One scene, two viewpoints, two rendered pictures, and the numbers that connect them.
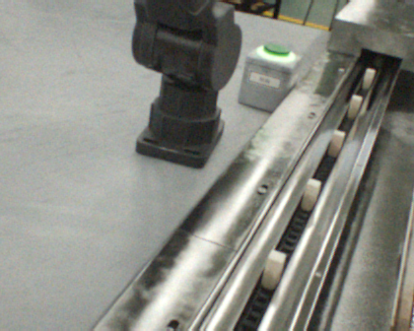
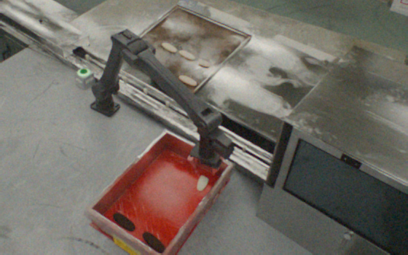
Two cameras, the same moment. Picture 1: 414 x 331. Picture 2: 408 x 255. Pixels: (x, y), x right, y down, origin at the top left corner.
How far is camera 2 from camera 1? 153 cm
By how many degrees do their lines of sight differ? 55
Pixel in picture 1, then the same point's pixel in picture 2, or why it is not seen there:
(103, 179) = (121, 124)
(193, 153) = (116, 106)
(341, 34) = (65, 51)
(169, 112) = (108, 103)
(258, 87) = (88, 82)
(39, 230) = (138, 136)
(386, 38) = (76, 43)
